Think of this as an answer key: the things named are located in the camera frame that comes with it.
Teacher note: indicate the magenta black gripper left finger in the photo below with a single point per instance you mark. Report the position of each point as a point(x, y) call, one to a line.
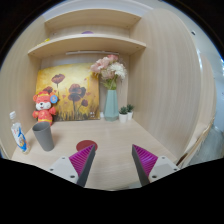
point(75, 168)

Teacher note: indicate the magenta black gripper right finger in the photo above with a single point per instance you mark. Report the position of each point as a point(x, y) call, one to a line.
point(150, 167)

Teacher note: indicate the clear plastic water bottle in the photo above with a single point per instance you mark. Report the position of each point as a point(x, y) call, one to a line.
point(18, 134)

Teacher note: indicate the dark red round coaster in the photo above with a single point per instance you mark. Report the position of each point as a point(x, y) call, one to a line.
point(85, 143)

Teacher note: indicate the grey plastic cup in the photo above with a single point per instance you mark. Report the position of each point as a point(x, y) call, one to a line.
point(42, 132)

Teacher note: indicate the small succulent in white pot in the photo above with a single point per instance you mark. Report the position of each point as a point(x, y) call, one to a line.
point(123, 114)

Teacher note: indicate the teal tall vase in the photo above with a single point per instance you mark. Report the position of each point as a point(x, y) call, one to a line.
point(111, 106)

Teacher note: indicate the yellow poppy flower painting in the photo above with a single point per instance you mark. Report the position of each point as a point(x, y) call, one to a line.
point(77, 89)

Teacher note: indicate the red plush tiger toy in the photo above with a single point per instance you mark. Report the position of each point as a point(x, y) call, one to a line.
point(45, 109)

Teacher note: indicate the pink white flower bouquet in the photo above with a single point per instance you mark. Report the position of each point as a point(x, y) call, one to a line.
point(110, 69)

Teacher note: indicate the purple object on shelf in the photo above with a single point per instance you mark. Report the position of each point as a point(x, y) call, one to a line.
point(87, 32)

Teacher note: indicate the wooden wall shelf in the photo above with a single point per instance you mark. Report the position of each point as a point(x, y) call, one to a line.
point(111, 33)

